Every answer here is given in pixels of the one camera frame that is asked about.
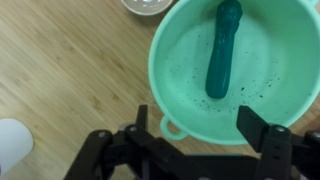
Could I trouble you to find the white purple paper cup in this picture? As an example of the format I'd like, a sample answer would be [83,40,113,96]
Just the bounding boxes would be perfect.
[0,117,35,177]

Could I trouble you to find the beige plastic spoon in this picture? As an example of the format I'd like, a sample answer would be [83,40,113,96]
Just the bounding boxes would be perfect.
[120,0,174,17]

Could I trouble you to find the green toy zucchini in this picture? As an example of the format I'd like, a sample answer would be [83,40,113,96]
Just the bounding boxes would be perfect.
[205,0,243,100]

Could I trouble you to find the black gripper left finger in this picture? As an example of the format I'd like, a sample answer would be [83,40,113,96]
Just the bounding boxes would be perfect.
[63,104,188,180]

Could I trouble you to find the mint green pot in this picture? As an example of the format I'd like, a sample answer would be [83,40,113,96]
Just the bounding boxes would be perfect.
[148,0,320,146]

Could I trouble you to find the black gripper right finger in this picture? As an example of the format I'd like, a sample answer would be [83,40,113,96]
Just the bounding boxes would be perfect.
[236,105,320,180]

